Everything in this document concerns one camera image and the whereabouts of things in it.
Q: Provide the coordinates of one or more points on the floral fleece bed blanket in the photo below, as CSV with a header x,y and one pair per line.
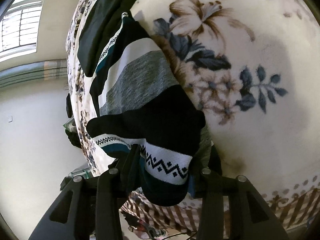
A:
x,y
252,67

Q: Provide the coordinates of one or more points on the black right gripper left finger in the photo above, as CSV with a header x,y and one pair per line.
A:
x,y
92,205

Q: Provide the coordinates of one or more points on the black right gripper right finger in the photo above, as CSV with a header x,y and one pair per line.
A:
x,y
250,217

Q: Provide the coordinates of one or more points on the dark bag beside bed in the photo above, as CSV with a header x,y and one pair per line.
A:
x,y
70,126

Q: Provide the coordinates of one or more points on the folded black garment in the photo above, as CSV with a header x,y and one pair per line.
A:
x,y
102,23

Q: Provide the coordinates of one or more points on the window with bars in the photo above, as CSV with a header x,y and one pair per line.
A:
x,y
19,28

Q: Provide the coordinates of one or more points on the black patterned striped sweater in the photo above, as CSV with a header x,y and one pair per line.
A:
x,y
144,119

